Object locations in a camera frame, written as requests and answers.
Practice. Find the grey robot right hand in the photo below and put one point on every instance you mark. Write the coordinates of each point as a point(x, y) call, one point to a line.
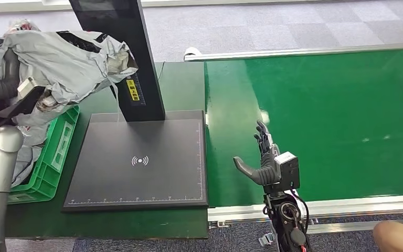
point(265, 170)

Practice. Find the grey mailer package red print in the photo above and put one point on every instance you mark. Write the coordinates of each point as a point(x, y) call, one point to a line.
point(69, 66)

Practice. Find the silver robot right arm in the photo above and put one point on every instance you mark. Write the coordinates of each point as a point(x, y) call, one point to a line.
point(286, 219)

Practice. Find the green plastic basket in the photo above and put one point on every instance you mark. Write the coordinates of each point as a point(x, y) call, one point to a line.
point(57, 153)

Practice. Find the black weighing platform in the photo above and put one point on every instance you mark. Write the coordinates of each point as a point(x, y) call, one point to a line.
point(135, 174)

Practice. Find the small crumpled grey mailer bag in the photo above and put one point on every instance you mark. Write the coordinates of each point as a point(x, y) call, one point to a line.
point(34, 127)

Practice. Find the large crumpled grey mailer bag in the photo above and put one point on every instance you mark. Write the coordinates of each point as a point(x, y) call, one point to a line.
point(26, 167)

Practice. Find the green conveyor belt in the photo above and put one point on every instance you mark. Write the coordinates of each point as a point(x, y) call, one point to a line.
point(344, 121)

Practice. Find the black yellow column label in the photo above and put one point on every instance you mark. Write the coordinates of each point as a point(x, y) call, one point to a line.
point(133, 92)

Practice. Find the person's knee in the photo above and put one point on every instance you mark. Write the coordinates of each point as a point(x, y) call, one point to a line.
point(392, 238)

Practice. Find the black scanner column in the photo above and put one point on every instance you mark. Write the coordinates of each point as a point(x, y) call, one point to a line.
point(139, 34)

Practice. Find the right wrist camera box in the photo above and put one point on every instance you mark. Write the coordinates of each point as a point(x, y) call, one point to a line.
point(287, 168)

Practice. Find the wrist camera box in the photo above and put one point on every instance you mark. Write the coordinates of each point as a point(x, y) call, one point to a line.
point(287, 168)
point(31, 94)

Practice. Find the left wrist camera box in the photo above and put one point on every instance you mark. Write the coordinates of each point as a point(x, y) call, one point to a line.
point(31, 94)

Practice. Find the grey metal conveyor bracket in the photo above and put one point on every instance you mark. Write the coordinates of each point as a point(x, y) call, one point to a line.
point(265, 240)

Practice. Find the aluminium conveyor rail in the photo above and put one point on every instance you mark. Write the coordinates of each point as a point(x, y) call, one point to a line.
point(361, 205)

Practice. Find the white rail end cap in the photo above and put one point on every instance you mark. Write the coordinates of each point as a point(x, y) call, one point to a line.
point(191, 52)

